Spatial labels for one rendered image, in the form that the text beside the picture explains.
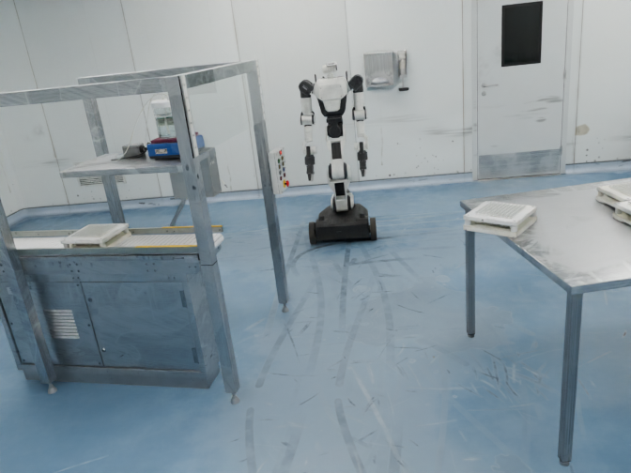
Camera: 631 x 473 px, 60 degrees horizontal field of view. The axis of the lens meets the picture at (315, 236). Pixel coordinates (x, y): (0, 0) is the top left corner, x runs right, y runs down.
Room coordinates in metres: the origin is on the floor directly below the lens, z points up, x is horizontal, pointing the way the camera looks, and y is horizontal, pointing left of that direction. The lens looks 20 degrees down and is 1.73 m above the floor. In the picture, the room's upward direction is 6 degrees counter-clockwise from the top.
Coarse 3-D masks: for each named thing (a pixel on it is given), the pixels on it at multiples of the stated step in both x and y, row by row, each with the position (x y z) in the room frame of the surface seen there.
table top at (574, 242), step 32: (544, 192) 2.76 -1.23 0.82; (576, 192) 2.70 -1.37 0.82; (544, 224) 2.30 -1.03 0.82; (576, 224) 2.26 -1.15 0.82; (608, 224) 2.22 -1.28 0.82; (544, 256) 1.96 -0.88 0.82; (576, 256) 1.93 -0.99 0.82; (608, 256) 1.90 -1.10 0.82; (576, 288) 1.70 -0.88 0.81; (608, 288) 1.71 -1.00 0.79
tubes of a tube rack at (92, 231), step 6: (84, 228) 2.78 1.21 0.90; (90, 228) 2.78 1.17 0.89; (96, 228) 2.76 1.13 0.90; (102, 228) 2.75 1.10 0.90; (108, 228) 2.74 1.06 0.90; (114, 228) 2.75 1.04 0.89; (78, 234) 2.69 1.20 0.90; (84, 234) 2.69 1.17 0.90; (90, 234) 2.68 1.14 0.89; (96, 234) 2.66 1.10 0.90; (102, 234) 2.66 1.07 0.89; (108, 240) 2.69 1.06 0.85
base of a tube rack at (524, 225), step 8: (536, 216) 2.36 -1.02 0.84; (464, 224) 2.35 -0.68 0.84; (472, 224) 2.34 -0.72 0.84; (480, 224) 2.33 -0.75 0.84; (520, 224) 2.27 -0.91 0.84; (528, 224) 2.28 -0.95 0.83; (480, 232) 2.29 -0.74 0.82; (488, 232) 2.26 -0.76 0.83; (496, 232) 2.24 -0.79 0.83; (504, 232) 2.22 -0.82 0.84; (512, 232) 2.19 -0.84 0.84; (520, 232) 2.21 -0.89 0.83
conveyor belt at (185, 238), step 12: (24, 240) 2.94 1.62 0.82; (36, 240) 2.92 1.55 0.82; (48, 240) 2.90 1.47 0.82; (132, 240) 2.73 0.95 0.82; (144, 240) 2.71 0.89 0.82; (156, 240) 2.69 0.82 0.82; (168, 240) 2.67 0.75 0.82; (180, 240) 2.65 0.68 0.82; (192, 240) 2.63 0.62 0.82; (216, 240) 2.61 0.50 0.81; (180, 252) 2.48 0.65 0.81; (192, 252) 2.46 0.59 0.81
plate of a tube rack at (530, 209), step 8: (528, 208) 2.34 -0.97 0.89; (536, 208) 2.35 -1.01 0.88; (464, 216) 2.34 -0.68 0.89; (472, 216) 2.32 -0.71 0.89; (480, 216) 2.31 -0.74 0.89; (488, 216) 2.30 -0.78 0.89; (520, 216) 2.25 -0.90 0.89; (528, 216) 2.28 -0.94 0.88; (504, 224) 2.22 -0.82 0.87; (512, 224) 2.19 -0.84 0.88
